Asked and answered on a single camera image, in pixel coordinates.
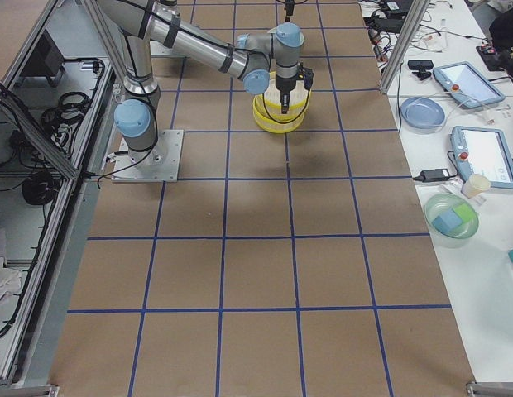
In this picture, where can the green bowl with sponges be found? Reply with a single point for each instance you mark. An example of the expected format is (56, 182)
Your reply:
(452, 220)

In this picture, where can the paper cup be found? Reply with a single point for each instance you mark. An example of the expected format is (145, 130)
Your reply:
(475, 184)

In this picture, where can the yellow bamboo steamer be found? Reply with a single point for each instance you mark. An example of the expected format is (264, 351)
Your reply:
(269, 102)
(278, 125)

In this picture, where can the blue plate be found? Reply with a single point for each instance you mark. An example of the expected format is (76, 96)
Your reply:
(423, 114)

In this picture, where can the teach pendant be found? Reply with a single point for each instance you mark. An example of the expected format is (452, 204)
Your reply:
(466, 85)
(483, 151)

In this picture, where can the black power adapter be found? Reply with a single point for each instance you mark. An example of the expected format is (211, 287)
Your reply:
(433, 175)

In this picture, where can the black webcam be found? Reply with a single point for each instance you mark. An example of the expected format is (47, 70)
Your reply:
(421, 68)

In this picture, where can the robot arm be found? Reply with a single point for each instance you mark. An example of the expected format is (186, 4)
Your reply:
(289, 3)
(249, 60)

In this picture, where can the near teach pendant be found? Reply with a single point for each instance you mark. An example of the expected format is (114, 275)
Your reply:
(483, 151)

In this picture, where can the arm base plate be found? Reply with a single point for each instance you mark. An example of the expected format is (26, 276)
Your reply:
(161, 165)
(159, 51)

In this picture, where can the white cloth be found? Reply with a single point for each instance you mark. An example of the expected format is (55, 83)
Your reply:
(10, 278)

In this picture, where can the far teach pendant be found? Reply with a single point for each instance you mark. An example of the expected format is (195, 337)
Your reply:
(466, 85)

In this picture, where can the aluminium frame post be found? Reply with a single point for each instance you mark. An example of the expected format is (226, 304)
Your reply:
(410, 26)

